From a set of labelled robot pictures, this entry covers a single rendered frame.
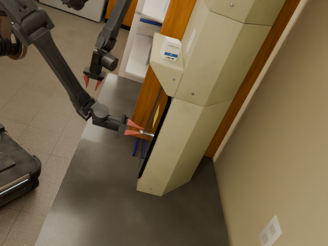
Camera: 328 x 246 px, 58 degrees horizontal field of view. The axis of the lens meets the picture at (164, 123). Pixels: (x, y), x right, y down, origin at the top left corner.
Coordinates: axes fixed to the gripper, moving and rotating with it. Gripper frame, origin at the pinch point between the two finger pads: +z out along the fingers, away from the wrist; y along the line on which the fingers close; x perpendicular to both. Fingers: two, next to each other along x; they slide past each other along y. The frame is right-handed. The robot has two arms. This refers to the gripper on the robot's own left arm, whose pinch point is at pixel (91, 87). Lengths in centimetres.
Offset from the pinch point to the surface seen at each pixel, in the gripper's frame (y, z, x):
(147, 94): 27.3, -9.6, -8.7
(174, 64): 29, -40, -42
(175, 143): 40, -12, -46
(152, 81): 27.3, -17.2, -8.8
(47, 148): -33, 109, 71
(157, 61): 23, -40, -45
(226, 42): 41, -54, -46
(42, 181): -24, 110, 33
